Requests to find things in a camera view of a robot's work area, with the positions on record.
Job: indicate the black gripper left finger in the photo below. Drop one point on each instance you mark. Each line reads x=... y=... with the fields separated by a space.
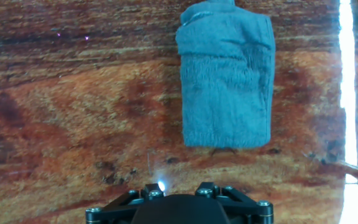
x=117 y=208

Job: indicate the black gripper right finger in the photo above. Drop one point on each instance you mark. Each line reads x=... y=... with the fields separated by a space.
x=244 y=208

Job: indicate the grey-blue terry cloth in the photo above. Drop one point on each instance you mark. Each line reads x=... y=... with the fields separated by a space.
x=225 y=93

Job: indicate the glossy wood-pattern table sheet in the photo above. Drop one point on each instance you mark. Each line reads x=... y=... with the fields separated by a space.
x=73 y=109

